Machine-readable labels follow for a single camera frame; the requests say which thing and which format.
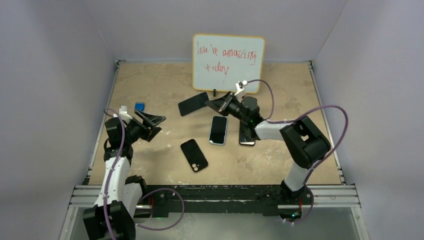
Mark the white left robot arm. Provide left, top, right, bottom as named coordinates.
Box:
left=83, top=107, right=166, bottom=240

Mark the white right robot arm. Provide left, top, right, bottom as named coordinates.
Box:
left=205, top=92, right=331, bottom=204

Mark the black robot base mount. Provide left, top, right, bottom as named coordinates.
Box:
left=136, top=184, right=314, bottom=221

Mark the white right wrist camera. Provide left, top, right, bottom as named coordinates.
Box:
left=234, top=80, right=248, bottom=99

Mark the small blue eraser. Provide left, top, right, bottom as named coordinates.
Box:
left=134, top=102, right=145, bottom=112

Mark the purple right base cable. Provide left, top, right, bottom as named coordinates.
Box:
left=281, top=188, right=316, bottom=227

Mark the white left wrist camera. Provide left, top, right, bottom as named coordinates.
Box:
left=118, top=105, right=133, bottom=122

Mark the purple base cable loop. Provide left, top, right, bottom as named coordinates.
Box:
left=132, top=188, right=186, bottom=232

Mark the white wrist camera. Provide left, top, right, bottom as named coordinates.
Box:
left=234, top=80, right=248, bottom=99
left=118, top=105, right=133, bottom=122

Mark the yellow framed whiteboard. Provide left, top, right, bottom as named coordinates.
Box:
left=192, top=33, right=266, bottom=92

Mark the black smartphone with purple edge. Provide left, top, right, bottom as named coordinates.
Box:
left=238, top=121, right=256, bottom=147

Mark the black phone case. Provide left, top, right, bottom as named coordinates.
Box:
left=180, top=139, right=209, bottom=173

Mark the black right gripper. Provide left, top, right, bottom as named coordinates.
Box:
left=205, top=91, right=249, bottom=124

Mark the aluminium frame rail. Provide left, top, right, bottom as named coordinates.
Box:
left=309, top=185, right=361, bottom=208

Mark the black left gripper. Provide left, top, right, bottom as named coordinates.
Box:
left=123, top=110, right=165, bottom=145

